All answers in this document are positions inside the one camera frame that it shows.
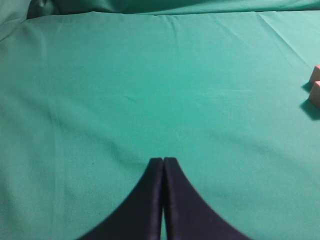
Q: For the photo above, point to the pink cube column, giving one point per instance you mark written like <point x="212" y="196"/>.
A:
<point x="315" y="76"/>
<point x="314" y="95"/>

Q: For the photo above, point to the green cloth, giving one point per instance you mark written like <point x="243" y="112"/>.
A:
<point x="91" y="90"/>

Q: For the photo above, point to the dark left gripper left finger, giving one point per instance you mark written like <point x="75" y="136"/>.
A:
<point x="139" y="216"/>

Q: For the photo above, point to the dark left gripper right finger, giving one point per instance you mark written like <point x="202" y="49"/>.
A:
<point x="187" y="215"/>

